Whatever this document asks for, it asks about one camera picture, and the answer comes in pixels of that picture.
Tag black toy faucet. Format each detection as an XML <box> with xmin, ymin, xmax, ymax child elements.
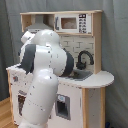
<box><xmin>75</xmin><ymin>50</ymin><xmax>95</xmax><ymax>71</ymax></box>

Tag grey toy sink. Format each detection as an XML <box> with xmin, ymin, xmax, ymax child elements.
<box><xmin>66</xmin><ymin>69</ymin><xmax>92</xmax><ymax>81</ymax></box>

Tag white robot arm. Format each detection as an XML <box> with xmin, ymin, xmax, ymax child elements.
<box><xmin>18</xmin><ymin>29</ymin><xmax>74</xmax><ymax>128</ymax></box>

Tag toy microwave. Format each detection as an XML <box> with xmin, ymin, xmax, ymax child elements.
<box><xmin>55</xmin><ymin>14</ymin><xmax>91</xmax><ymax>34</ymax></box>

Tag toy oven door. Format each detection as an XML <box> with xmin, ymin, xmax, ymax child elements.
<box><xmin>18</xmin><ymin>95</ymin><xmax>26</xmax><ymax>116</ymax></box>

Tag grey dishwasher panel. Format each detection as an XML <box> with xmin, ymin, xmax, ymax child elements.
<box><xmin>55</xmin><ymin>94</ymin><xmax>71</xmax><ymax>120</ymax></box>

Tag grey range hood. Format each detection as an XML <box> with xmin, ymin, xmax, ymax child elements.
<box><xmin>25</xmin><ymin>15</ymin><xmax>51</xmax><ymax>34</ymax></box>

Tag wooden toy kitchen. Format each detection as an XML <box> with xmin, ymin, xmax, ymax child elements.
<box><xmin>7</xmin><ymin>10</ymin><xmax>114</xmax><ymax>128</ymax></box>

